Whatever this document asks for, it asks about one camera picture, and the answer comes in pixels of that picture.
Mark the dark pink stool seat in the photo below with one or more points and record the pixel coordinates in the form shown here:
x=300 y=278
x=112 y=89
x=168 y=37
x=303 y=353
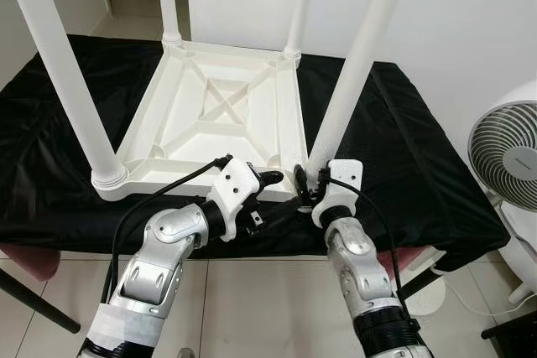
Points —
x=29 y=262

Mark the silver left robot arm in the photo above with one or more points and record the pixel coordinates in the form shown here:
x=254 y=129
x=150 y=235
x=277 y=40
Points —
x=151 y=266

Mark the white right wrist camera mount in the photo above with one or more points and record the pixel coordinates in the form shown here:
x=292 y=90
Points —
x=346 y=172

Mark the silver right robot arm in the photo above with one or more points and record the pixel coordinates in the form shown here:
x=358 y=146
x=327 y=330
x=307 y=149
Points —
x=357 y=266

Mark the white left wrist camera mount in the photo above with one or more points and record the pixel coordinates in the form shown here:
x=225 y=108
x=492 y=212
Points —
x=235 y=186

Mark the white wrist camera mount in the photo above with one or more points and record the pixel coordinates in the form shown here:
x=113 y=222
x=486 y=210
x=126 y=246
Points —
x=346 y=172
x=235 y=186

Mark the white plastic table top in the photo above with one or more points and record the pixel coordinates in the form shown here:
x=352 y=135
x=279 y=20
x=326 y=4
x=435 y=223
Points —
x=210 y=132

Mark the white floor fan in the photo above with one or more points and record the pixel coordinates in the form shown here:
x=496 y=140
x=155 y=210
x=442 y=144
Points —
x=503 y=157

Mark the black tablecloth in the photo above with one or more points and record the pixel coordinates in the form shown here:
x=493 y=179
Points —
x=419 y=165

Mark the black table frame leg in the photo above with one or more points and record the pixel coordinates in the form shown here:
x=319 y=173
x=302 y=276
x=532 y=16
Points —
x=419 y=282
x=38 y=303

